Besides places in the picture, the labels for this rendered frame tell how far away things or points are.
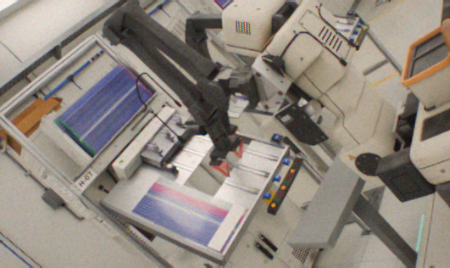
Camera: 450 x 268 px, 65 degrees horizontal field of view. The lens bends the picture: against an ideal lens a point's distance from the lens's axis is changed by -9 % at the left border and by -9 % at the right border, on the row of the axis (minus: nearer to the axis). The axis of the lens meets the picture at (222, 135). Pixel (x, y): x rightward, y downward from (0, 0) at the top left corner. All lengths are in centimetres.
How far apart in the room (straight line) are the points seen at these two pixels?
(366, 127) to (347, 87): 13
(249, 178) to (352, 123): 80
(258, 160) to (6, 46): 274
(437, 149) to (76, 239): 294
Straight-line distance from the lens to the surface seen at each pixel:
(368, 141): 120
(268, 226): 215
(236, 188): 180
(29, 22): 407
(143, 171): 200
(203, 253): 163
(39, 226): 337
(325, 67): 112
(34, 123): 232
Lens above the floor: 133
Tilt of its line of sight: 10 degrees down
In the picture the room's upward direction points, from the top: 46 degrees counter-clockwise
